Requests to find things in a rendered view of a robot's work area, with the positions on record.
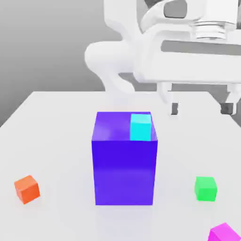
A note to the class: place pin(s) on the large purple box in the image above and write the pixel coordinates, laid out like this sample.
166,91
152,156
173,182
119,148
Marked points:
124,173

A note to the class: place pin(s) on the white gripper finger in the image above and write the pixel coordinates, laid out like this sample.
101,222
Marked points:
231,101
166,94

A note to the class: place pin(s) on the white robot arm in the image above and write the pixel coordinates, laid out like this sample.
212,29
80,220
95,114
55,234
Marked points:
113,56

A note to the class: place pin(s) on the small cyan cube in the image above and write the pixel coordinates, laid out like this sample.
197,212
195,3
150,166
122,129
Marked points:
140,130

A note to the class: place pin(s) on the small magenta cube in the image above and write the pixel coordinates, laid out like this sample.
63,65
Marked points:
224,234

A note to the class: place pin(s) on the small orange cube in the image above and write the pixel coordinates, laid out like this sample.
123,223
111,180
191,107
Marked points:
28,192

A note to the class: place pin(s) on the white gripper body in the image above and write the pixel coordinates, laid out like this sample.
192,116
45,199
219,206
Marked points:
184,67

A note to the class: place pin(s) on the small green cube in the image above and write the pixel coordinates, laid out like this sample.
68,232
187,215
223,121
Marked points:
206,190

